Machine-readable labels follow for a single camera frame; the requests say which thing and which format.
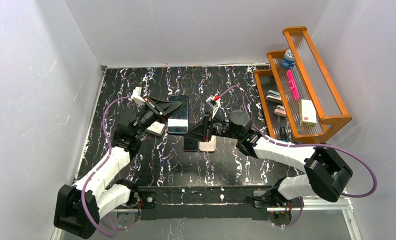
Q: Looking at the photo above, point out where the black phone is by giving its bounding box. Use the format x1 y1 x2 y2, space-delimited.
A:
167 95 189 135

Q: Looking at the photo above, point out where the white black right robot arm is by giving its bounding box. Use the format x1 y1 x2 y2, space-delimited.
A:
185 110 353 205

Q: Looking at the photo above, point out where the orange wooden tiered rack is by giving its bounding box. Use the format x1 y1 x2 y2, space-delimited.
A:
254 26 352 144

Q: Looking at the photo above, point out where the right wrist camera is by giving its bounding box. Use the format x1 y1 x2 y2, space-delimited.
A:
206 95 221 110

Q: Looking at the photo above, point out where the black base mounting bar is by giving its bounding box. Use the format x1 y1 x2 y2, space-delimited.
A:
131 185 294 221

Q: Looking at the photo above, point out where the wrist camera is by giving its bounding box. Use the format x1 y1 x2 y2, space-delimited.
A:
131 87 145 106
206 95 221 110

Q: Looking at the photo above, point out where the teal grey stapler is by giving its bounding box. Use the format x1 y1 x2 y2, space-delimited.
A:
266 90 282 104

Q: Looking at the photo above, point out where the blue white bottle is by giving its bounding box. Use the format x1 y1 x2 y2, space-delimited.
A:
281 49 296 69

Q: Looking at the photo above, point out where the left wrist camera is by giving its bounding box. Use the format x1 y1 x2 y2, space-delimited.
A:
131 87 145 106

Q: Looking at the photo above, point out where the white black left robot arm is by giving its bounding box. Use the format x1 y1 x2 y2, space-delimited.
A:
53 96 182 239

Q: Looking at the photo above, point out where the purple smartphone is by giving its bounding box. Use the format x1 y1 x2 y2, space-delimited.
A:
183 134 199 152

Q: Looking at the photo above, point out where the white box on rack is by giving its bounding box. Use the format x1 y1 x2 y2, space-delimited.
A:
299 99 317 127

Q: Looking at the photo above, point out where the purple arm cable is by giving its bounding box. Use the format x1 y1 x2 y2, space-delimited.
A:
81 96 134 238
217 85 378 199

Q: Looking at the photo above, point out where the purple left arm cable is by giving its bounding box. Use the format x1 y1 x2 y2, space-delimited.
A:
81 96 134 238

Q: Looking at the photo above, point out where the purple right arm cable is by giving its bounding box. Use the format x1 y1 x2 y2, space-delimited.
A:
217 85 378 199

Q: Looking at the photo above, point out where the black blue marker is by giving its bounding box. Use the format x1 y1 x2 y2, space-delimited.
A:
279 127 289 143

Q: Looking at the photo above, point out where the beige phone case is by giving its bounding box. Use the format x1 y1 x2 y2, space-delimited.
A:
199 135 216 153

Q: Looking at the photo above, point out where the pink highlighter pen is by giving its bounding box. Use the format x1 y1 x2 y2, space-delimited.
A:
286 69 300 101

